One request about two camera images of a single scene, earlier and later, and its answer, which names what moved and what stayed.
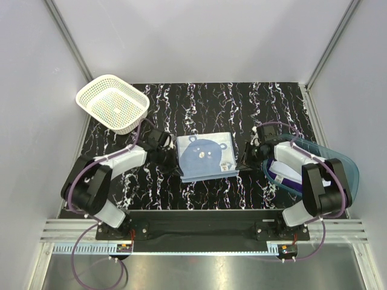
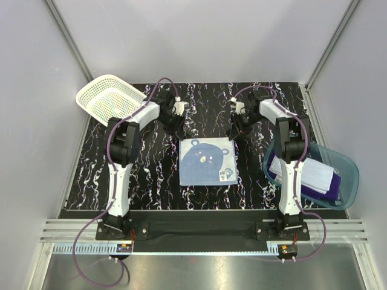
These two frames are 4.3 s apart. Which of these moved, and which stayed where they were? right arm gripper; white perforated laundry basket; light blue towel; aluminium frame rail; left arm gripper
Moved: right arm gripper; left arm gripper; light blue towel
Stayed: aluminium frame rail; white perforated laundry basket
